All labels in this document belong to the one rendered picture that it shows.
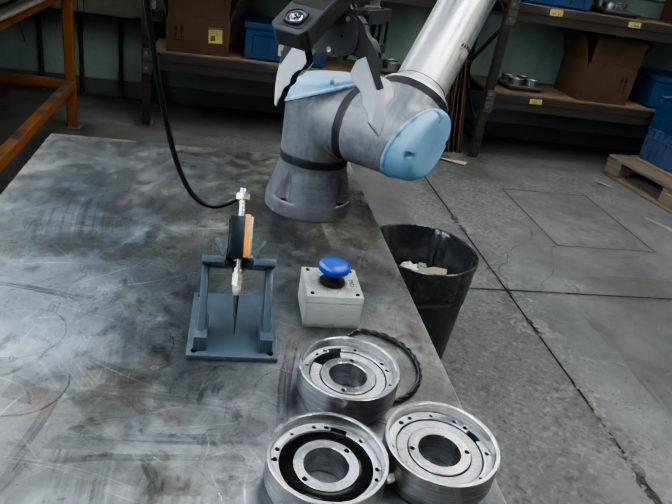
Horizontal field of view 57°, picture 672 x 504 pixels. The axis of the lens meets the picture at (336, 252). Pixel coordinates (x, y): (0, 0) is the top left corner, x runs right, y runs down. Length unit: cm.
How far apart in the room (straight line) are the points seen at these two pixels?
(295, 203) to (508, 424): 119
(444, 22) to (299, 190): 35
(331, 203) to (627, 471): 132
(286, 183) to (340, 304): 34
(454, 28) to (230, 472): 74
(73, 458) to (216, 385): 15
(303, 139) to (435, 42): 25
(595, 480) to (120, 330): 150
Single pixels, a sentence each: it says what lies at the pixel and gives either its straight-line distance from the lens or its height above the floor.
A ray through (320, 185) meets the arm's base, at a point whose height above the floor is 86.
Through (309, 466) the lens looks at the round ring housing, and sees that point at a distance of 59.
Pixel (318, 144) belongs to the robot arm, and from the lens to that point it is 100.
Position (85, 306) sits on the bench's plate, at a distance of 79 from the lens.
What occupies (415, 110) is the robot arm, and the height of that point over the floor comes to 102.
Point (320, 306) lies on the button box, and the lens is 75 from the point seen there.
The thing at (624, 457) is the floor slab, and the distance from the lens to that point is 209.
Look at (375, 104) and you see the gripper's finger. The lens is 74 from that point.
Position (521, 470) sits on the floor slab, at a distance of 188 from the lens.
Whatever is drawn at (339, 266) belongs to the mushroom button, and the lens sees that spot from 76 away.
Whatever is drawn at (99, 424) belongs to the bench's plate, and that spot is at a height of 80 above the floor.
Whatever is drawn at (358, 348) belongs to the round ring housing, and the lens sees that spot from 70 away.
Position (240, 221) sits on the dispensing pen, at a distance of 70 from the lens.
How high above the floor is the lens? 123
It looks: 27 degrees down
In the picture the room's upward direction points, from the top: 9 degrees clockwise
